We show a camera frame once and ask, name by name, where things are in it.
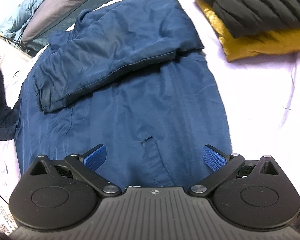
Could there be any navy blue large jacket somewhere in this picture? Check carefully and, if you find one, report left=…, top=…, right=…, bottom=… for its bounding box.
left=0, top=0, right=232, bottom=188

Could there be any lavender bed sheet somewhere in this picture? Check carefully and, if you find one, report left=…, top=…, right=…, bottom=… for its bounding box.
left=0, top=0, right=300, bottom=235

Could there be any mustard yellow folded garment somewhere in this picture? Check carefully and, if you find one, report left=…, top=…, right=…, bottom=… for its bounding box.
left=196, top=0, right=300, bottom=62

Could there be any light blue puffer jacket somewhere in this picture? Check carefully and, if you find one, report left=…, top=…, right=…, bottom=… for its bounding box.
left=0, top=0, right=45, bottom=43

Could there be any grey purple pillow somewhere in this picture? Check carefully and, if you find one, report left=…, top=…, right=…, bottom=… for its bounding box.
left=21, top=0, right=86, bottom=43

